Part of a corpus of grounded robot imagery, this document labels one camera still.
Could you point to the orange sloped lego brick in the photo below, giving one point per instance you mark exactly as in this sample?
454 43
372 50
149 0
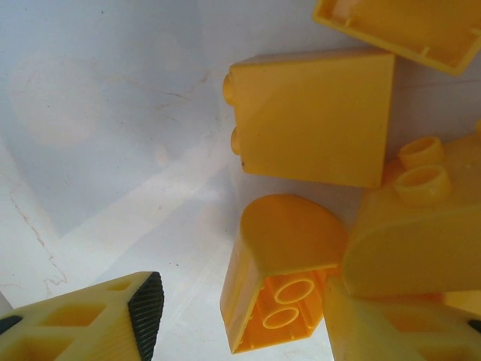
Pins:
315 120

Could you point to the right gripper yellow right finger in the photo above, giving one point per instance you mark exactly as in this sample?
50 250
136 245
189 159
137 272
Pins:
376 338

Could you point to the orange rounded lego brick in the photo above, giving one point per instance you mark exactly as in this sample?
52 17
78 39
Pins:
413 240
285 233

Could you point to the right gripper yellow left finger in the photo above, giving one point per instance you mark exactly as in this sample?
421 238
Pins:
75 323

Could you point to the flat orange lego brick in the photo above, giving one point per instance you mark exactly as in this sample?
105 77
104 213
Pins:
394 26

